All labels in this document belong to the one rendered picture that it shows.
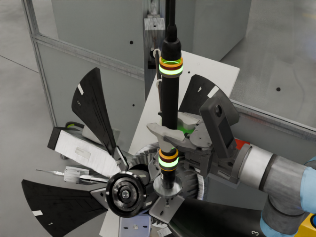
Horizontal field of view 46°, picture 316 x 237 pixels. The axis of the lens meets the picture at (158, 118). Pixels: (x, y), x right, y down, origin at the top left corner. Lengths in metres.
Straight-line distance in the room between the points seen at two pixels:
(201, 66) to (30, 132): 2.09
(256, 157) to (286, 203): 0.10
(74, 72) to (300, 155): 1.23
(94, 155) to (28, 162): 1.66
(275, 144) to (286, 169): 0.95
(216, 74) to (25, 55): 3.08
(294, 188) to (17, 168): 2.34
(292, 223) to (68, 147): 0.76
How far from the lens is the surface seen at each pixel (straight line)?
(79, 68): 2.05
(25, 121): 3.20
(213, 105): 0.69
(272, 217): 0.78
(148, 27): 1.32
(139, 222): 1.04
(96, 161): 1.20
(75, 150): 1.25
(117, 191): 0.98
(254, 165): 0.71
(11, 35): 4.49
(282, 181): 0.70
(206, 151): 0.72
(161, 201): 1.00
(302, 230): 1.18
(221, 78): 1.17
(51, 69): 2.24
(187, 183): 1.11
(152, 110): 1.24
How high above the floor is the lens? 1.99
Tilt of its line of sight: 41 degrees down
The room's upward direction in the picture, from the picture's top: straight up
